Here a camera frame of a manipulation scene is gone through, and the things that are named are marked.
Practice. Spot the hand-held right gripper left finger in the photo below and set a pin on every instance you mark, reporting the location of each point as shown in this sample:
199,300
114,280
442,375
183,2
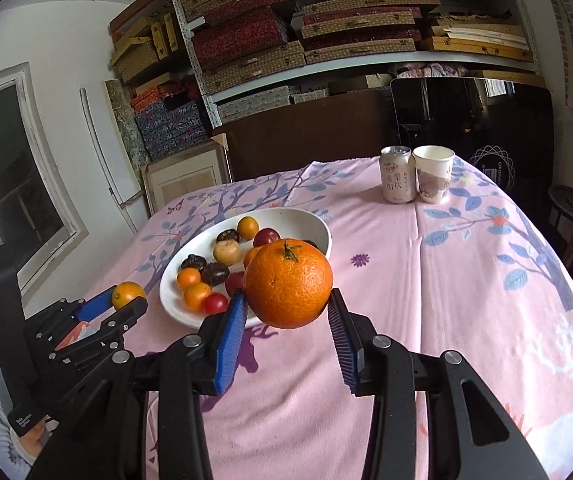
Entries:
229,340

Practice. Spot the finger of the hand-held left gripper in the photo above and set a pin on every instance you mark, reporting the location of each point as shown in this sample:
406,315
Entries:
126,315
94,305

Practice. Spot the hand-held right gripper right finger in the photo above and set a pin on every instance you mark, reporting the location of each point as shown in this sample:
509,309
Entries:
341,350

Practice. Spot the small orange citrus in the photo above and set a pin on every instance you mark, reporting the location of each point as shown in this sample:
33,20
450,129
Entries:
128,294
196,296
189,278

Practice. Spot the dark red plum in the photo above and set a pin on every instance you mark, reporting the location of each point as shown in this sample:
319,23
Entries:
235,284

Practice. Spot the large orange with stem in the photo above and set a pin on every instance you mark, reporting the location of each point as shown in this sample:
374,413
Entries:
289,285

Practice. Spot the white plate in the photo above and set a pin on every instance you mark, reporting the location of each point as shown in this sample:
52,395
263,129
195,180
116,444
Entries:
286,225

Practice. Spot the person's left forearm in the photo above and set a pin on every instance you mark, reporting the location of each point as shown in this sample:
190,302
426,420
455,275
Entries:
4,440

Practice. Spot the person's left hand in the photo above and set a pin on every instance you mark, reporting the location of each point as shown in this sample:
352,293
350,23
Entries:
34,440

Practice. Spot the small bright red fruit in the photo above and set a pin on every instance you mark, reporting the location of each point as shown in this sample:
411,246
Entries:
215,303

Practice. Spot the dark brown wrinkled fruit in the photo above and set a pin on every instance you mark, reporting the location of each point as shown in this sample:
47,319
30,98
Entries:
194,262
215,272
227,235

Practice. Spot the orange mandarin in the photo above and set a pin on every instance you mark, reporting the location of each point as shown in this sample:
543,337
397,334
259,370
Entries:
251,258

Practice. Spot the pink printed tablecloth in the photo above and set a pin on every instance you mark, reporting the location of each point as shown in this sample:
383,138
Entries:
416,310

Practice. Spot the pale beige round fruit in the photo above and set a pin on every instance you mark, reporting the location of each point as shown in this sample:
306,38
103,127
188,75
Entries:
226,251

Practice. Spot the small yellow-orange kumquat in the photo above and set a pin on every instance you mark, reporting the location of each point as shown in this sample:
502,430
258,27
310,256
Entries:
248,226

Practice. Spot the white narrow board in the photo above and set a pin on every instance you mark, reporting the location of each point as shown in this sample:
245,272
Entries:
104,155

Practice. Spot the white-framed dark window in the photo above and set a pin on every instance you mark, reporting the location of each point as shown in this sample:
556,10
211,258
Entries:
6,175

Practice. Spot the white drink can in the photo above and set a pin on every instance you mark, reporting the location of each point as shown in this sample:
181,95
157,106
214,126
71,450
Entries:
397,175

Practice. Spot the grey-green marble slab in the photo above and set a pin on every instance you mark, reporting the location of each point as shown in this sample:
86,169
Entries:
124,115

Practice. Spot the stack of blue floral boxes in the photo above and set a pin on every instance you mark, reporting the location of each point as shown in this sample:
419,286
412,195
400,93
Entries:
171,127

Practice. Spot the white paper cup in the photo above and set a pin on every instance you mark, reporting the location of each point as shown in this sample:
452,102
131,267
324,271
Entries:
434,175

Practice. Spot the dark brown board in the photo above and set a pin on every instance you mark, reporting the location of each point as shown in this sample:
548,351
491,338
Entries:
306,140

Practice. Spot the orange patterned box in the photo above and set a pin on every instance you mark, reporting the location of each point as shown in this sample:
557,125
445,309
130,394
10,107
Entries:
156,96

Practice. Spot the white metal shelf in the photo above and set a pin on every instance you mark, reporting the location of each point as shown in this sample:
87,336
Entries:
201,85

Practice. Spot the glossy black panel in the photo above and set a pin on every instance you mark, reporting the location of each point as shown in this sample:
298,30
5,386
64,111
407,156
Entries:
466,125

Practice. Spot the pile of tan wicker cases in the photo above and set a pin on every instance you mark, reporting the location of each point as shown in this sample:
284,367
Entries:
141,50

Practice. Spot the round dark stool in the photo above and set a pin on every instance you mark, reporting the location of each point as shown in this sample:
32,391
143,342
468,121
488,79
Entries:
566,205

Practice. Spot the pink cloth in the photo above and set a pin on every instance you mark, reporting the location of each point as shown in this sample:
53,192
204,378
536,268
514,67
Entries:
431,69

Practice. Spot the stack of woven gift boxes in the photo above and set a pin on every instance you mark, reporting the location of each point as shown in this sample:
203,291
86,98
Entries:
356,25

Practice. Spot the wooden picture frame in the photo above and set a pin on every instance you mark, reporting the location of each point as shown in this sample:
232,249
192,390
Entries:
186,180

